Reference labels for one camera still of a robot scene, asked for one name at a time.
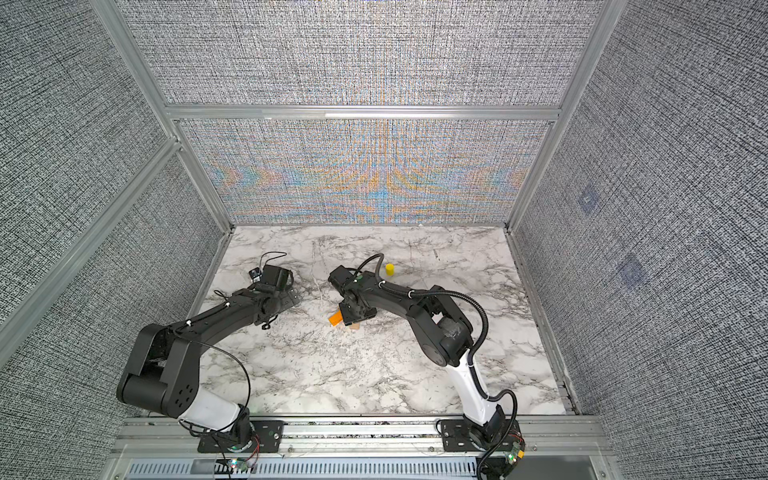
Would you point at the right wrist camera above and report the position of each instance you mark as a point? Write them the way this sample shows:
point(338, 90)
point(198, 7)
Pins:
point(340, 277)

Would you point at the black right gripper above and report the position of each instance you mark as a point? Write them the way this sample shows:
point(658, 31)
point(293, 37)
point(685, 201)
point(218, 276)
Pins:
point(347, 318)

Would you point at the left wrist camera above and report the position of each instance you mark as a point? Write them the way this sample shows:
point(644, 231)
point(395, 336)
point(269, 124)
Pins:
point(271, 278)

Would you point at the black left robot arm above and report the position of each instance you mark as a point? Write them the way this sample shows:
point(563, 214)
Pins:
point(162, 373)

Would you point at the aluminium front rail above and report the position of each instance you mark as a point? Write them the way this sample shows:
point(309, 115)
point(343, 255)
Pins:
point(367, 435)

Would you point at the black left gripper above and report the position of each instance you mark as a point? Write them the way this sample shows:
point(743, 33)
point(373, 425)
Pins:
point(290, 298)

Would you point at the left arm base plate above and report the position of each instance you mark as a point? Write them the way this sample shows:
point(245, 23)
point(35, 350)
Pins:
point(265, 436)

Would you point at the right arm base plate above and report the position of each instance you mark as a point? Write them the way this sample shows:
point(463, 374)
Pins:
point(455, 436)

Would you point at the orange wood block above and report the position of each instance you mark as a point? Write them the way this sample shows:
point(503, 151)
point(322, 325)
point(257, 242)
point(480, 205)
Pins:
point(336, 319)

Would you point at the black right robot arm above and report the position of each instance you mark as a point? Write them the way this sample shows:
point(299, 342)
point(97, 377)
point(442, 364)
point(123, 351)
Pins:
point(449, 328)

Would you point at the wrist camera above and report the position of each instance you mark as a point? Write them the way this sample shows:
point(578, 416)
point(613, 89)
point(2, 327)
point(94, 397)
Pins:
point(271, 278)
point(340, 277)

